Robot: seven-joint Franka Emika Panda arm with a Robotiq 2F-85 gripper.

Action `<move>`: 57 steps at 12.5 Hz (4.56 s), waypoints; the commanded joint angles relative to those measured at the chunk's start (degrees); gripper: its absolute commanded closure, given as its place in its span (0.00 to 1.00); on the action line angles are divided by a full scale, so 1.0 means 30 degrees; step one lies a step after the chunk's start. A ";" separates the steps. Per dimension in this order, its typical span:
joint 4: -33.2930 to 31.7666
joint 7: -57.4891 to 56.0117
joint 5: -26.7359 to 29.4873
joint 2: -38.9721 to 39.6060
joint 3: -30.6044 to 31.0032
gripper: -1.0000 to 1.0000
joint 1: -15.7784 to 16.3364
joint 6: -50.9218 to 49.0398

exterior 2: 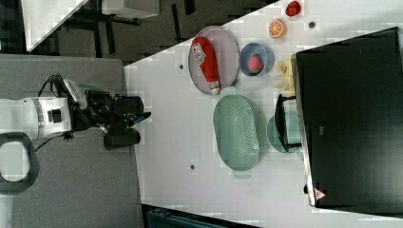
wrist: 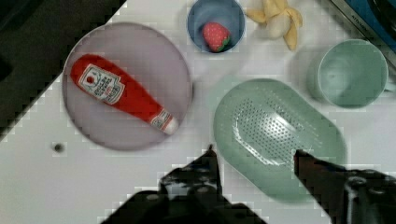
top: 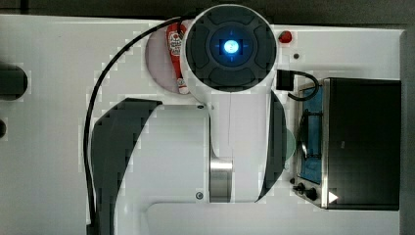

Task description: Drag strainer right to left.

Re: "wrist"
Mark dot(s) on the peeled toy banana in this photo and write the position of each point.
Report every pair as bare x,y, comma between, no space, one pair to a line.
280,19

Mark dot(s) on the blue bowl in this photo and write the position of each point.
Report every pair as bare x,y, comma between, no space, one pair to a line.
228,13

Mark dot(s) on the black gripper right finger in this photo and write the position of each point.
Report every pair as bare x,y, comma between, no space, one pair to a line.
348,196

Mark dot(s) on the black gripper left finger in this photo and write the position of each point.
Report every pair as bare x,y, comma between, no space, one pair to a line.
197,183

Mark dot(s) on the red ketchup bottle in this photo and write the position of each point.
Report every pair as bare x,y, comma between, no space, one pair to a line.
111,85

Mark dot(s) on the green oval plastic strainer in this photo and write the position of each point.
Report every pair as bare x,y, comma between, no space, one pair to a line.
258,126

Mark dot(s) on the red toy strawberry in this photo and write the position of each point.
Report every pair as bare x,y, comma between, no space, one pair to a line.
216,36

